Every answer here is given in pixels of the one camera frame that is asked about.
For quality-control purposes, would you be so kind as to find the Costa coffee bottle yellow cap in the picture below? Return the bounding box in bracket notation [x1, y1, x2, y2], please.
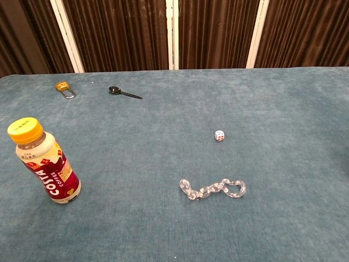
[7, 117, 82, 205]

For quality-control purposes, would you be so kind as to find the blue table mat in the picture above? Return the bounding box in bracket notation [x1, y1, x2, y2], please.
[0, 66, 349, 262]

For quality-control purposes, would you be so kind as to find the black plastic spoon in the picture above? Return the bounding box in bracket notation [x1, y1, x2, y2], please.
[108, 86, 143, 100]

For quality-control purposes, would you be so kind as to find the brass padlock long shackle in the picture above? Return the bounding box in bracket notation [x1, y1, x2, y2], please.
[55, 80, 77, 100]

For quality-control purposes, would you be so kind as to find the dark pleated screen panel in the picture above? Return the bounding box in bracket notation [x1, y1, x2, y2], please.
[246, 0, 349, 69]
[50, 0, 174, 74]
[172, 0, 269, 70]
[0, 0, 70, 79]

